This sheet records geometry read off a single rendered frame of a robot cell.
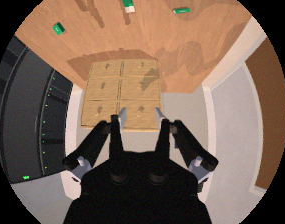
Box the small wooden chest of drawers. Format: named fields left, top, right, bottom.
left=80, top=59, right=162, bottom=131

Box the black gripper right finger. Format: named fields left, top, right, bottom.
left=149, top=107, right=219, bottom=184

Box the light wooden drawer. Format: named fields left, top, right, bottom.
left=120, top=78, right=159, bottom=101
left=122, top=60, right=158, bottom=77
left=89, top=60, right=122, bottom=79
left=84, top=78, right=120, bottom=101
left=81, top=102, right=117, bottom=127
left=119, top=102, right=159, bottom=129

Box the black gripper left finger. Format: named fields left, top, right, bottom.
left=62, top=107, right=128, bottom=182

